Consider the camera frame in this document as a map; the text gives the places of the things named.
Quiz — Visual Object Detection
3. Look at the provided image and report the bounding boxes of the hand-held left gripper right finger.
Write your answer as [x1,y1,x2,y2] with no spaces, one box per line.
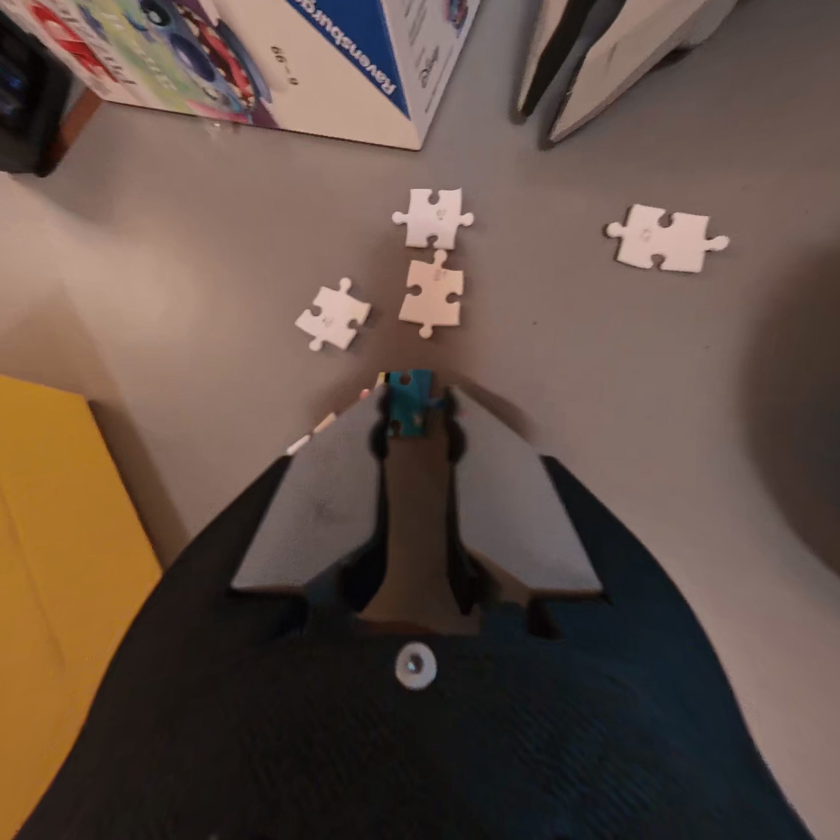
[445,385,605,616]

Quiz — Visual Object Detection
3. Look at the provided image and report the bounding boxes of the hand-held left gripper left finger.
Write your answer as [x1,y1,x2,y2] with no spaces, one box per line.
[230,371,391,614]

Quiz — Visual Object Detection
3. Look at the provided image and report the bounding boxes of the teal printed puzzle piece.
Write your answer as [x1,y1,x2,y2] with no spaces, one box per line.
[384,369,435,439]

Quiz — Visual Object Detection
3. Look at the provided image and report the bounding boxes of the white puzzle pieces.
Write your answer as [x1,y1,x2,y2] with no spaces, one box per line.
[286,187,731,455]

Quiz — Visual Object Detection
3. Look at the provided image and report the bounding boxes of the white cartoon print puzzle box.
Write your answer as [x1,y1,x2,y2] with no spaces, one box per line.
[77,0,483,152]

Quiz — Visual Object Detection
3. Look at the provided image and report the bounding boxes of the yellow box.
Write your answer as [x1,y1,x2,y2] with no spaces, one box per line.
[0,374,164,837]

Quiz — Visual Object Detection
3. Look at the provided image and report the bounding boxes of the white and black device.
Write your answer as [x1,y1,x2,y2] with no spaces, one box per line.
[515,0,739,148]

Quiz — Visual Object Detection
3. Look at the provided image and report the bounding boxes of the black electronic device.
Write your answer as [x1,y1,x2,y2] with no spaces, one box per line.
[0,13,74,178]

